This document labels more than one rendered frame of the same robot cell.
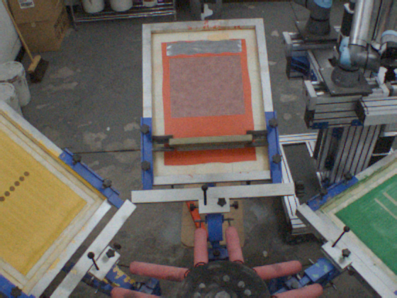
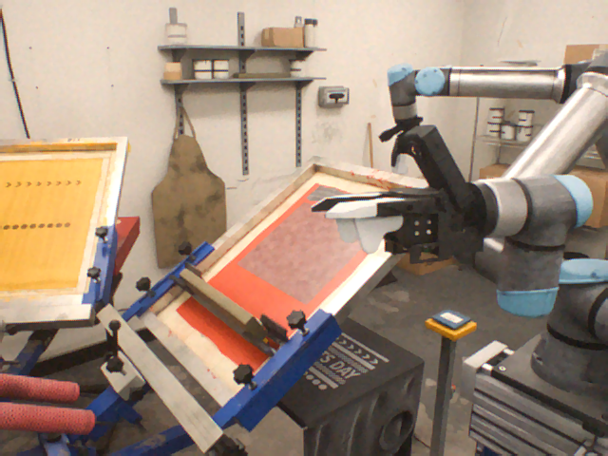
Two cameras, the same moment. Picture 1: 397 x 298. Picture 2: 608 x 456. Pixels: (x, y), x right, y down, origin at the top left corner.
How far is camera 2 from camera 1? 155 cm
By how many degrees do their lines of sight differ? 51
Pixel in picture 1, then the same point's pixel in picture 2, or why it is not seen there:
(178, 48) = (322, 194)
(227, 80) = (333, 252)
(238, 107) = (308, 292)
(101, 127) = not seen: hidden behind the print
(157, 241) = not seen: outside the picture
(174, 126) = (228, 275)
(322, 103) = (487, 393)
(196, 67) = (317, 222)
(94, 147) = not seen: hidden behind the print
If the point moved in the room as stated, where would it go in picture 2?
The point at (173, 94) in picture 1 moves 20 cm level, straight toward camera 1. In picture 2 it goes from (265, 240) to (209, 256)
